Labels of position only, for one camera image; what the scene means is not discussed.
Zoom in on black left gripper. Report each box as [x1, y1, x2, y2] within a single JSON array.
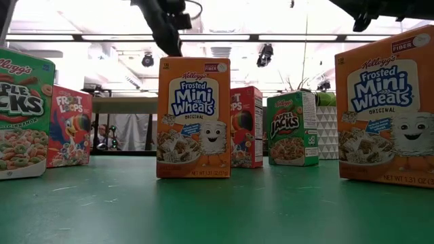
[[130, 0, 193, 58]]

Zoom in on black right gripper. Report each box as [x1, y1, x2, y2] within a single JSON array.
[[328, 0, 377, 33]]

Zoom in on orange Frosted Mini-Wheats cereal box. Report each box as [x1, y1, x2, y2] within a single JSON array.
[[334, 24, 434, 190], [156, 56, 232, 180]]

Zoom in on red Froot Loops cereal box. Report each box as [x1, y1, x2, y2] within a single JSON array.
[[46, 84, 94, 169], [230, 85, 264, 169]]

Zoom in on green Apple Jacks cereal box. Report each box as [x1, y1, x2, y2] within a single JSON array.
[[0, 47, 56, 180], [267, 89, 319, 167]]

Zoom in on black hanging ceiling device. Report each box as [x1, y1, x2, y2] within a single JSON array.
[[256, 43, 275, 68]]

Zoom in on white cloth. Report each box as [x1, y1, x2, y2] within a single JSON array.
[[110, 113, 153, 152]]

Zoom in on green succulent plant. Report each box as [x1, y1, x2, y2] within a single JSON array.
[[284, 77, 337, 107]]

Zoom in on person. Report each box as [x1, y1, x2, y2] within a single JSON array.
[[91, 122, 111, 150]]

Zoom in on white triangle-patterned plant pot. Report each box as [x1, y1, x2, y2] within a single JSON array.
[[316, 106, 339, 160]]

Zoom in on green table mat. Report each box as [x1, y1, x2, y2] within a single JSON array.
[[0, 155, 434, 244]]

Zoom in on black ceiling camera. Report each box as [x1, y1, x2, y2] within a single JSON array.
[[141, 52, 155, 68]]

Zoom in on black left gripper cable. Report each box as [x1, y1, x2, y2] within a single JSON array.
[[184, 0, 203, 20]]

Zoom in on wooden shelf with black frame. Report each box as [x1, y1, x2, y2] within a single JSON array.
[[90, 97, 159, 157]]

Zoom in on black overhead frame bar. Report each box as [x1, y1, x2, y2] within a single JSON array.
[[5, 33, 394, 43]]

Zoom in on black aluminium table frame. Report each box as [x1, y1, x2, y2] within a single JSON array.
[[90, 150, 157, 157]]

